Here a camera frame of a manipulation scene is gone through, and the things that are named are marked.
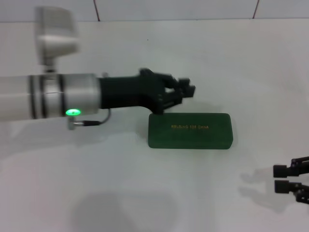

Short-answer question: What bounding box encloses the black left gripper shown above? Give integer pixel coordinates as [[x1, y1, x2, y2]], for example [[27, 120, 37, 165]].
[[98, 68, 197, 115]]

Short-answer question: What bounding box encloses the dark green glasses case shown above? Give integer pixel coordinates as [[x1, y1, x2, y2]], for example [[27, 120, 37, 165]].
[[147, 113, 234, 150]]

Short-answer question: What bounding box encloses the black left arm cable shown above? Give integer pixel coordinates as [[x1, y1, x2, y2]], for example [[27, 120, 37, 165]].
[[67, 108, 112, 130]]

